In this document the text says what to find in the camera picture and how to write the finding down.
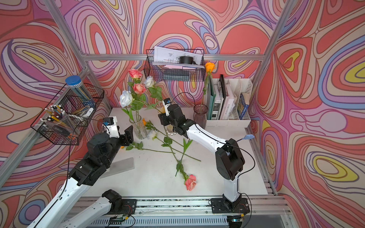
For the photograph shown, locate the blue desk lamp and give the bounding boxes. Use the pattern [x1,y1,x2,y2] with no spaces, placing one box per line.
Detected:
[236,135,255,142]

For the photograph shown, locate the teal green folder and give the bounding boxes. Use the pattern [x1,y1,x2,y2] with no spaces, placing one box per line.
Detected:
[206,77,216,120]

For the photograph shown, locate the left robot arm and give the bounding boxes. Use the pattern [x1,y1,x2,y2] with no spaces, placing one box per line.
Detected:
[29,126,134,228]

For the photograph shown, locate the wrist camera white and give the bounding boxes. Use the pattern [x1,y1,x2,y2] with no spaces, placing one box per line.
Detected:
[163,98,172,116]
[103,116,120,138]

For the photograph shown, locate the small pink rosebud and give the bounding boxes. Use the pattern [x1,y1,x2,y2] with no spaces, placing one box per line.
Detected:
[122,108,134,123]

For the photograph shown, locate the black wire basket back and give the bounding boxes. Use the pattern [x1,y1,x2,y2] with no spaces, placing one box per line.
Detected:
[144,48,205,82]

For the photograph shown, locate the cup of pencils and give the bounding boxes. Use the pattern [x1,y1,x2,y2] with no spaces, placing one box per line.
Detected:
[41,104,80,139]

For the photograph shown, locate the white plastic book organizer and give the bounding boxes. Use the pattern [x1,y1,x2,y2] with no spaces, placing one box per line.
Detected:
[206,77,252,128]

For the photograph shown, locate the blue lid pencil jar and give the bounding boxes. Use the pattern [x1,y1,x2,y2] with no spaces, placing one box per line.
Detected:
[65,76,95,108]

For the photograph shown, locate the purple ribbed glass vase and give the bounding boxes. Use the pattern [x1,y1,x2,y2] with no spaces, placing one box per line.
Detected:
[194,104,208,129]

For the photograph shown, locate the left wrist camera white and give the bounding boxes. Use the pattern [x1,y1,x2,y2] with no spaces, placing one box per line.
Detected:
[103,116,120,138]

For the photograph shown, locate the white papers in basket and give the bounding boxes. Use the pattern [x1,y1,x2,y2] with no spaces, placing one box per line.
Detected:
[152,46,205,69]

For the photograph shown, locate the black tape roll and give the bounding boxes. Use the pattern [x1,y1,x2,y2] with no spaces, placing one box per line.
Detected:
[179,56,196,65]

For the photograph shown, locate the orange rose left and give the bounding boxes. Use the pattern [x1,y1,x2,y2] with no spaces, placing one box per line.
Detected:
[123,142,174,154]

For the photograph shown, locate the blue treehouse book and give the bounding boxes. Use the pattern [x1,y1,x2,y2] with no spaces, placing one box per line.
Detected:
[237,92,250,120]

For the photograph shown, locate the pink book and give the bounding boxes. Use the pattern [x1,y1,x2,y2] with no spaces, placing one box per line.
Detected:
[220,83,235,120]

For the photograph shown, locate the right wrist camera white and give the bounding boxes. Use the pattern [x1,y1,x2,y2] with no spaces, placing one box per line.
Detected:
[163,98,172,116]

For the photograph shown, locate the black wire basket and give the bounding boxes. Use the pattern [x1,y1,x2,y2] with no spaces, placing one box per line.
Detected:
[30,83,105,145]
[144,48,205,82]

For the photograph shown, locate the black white magazine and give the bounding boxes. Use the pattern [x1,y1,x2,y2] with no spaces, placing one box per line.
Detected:
[212,83,224,120]

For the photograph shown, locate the yellow ruffled vase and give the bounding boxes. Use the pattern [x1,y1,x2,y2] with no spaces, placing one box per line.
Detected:
[158,106,176,135]

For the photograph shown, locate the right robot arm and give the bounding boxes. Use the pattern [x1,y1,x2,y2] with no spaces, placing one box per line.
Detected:
[158,99,245,208]

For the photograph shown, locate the clear glass vase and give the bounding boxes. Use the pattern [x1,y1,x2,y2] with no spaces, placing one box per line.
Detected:
[129,115,147,140]

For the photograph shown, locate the pink rose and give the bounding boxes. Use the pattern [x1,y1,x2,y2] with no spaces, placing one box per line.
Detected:
[133,84,146,116]
[128,69,143,87]
[161,126,197,192]

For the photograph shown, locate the small orange tulip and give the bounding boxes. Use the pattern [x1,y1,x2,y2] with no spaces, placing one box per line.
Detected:
[176,139,192,181]

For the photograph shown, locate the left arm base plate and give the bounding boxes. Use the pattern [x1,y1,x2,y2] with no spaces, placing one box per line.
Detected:
[110,199,137,215]

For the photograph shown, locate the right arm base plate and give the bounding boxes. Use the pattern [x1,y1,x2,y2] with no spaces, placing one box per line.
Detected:
[208,197,251,215]

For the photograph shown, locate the black wire basket left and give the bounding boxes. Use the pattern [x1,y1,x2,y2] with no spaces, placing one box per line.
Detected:
[30,83,105,145]

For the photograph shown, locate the orange rose tall stem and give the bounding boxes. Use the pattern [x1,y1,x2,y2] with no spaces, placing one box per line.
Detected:
[201,62,216,104]

